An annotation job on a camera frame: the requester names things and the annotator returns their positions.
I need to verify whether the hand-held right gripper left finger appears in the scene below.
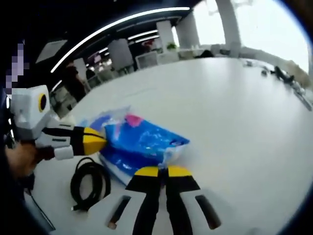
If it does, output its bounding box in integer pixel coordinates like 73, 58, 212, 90
89, 166, 162, 235

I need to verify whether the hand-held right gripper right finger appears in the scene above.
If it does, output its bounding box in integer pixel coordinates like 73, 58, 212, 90
165, 165, 229, 235

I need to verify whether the clear bag with blue disc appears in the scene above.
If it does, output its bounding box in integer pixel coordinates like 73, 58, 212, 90
80, 106, 131, 133

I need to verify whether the black cable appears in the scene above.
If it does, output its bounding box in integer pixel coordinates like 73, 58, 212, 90
69, 157, 112, 212

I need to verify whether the blue tissue packet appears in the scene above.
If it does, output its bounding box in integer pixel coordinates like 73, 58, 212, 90
98, 113, 191, 185

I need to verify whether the black clutter on table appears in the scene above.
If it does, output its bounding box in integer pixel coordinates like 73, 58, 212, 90
260, 65, 296, 84

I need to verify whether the person's left hand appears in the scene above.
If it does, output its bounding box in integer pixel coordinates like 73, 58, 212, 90
4, 142, 38, 180

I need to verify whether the white cabinet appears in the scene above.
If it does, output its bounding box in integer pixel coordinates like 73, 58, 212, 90
135, 50, 159, 71

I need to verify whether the black bag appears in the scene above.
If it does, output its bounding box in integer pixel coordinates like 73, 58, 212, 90
195, 49, 215, 59

